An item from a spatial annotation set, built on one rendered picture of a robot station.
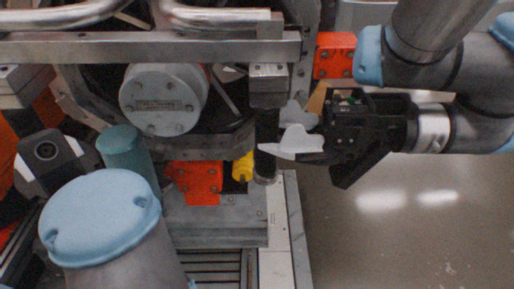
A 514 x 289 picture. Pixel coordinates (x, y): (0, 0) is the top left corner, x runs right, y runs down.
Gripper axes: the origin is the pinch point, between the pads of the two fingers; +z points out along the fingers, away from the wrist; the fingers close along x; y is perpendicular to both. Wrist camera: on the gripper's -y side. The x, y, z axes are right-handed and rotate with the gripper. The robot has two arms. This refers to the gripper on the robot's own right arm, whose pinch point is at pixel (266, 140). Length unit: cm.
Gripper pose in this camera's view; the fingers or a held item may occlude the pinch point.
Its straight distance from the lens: 45.1
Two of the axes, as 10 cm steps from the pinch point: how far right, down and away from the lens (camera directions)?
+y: 0.0, -7.4, -6.8
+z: -10.0, 0.1, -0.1
